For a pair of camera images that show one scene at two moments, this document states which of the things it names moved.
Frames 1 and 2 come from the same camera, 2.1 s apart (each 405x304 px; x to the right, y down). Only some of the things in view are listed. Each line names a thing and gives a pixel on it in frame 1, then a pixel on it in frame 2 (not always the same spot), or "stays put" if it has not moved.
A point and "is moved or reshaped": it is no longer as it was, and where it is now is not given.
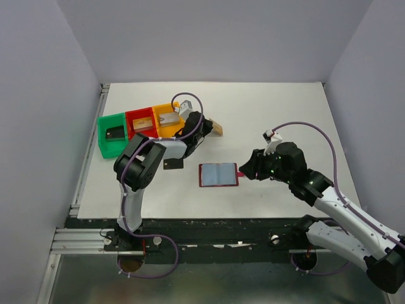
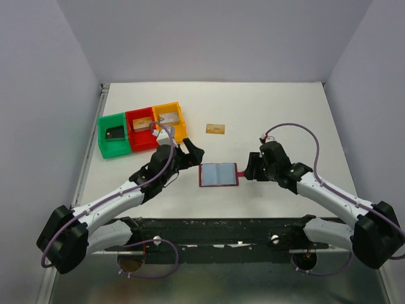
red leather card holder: x=219 y=175 stays put
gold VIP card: x=217 y=127 is moved or reshaped
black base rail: x=200 y=241 stays put
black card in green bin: x=115 y=133 stays put
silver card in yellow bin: x=168 y=119 stays put
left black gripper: x=207 y=125 to x=195 y=156
